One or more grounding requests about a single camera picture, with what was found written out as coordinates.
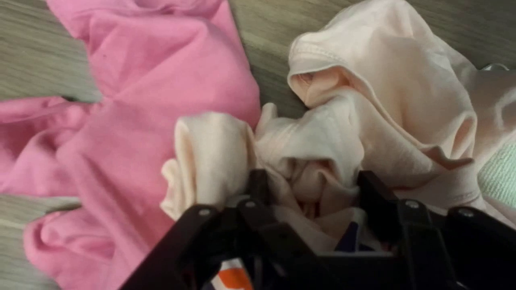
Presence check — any pink cloth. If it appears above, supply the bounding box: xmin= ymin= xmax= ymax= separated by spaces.
xmin=0 ymin=0 xmax=263 ymax=290

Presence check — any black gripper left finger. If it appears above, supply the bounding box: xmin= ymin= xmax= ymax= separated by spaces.
xmin=243 ymin=168 xmax=282 ymax=212

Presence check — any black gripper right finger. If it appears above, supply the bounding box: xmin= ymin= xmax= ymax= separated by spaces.
xmin=356 ymin=170 xmax=411 ymax=218

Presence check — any peach cloth with print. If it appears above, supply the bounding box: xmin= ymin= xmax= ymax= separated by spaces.
xmin=160 ymin=0 xmax=516 ymax=255

